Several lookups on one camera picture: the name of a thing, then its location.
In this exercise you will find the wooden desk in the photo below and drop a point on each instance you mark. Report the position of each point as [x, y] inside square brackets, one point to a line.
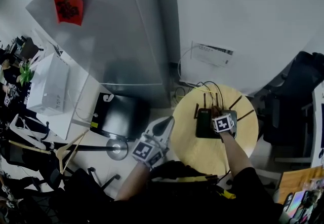
[297, 180]

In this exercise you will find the wooden clothes hanger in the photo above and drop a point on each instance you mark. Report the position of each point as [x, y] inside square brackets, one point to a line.
[67, 150]

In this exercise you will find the black router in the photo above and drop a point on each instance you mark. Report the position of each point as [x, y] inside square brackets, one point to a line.
[203, 124]

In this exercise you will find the green potted plant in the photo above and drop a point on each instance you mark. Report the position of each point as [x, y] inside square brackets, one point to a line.
[25, 73]

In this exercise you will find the red paper decoration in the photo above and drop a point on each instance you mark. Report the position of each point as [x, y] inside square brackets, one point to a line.
[68, 7]

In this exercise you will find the black carton with white logo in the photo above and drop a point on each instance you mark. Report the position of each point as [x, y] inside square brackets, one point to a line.
[119, 116]

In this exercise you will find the black swivel chair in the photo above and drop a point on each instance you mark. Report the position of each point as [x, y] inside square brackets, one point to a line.
[58, 180]

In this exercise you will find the person's black clothing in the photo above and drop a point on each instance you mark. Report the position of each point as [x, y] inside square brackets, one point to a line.
[192, 197]

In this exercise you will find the person's right forearm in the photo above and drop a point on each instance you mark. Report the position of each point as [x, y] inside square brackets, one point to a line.
[236, 153]

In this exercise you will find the silver refrigerator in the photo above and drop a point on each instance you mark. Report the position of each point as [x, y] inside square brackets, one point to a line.
[114, 40]

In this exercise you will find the white desk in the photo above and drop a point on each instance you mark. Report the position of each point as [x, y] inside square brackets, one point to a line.
[76, 106]

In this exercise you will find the black office chair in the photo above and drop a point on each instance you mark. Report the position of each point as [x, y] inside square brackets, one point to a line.
[293, 98]

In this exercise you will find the dark grey router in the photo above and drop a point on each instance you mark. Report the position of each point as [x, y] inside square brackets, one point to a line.
[233, 114]

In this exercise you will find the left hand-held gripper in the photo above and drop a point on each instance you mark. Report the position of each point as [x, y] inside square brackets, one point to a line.
[144, 151]

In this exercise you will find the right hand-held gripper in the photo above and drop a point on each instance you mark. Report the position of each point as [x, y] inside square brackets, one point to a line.
[223, 122]

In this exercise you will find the round metal stand base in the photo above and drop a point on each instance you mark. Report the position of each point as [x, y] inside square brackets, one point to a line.
[116, 149]

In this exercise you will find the white cardboard box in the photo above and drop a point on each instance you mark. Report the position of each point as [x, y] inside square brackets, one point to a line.
[49, 88]

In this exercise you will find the person's left forearm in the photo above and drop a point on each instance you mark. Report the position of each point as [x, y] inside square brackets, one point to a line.
[132, 182]

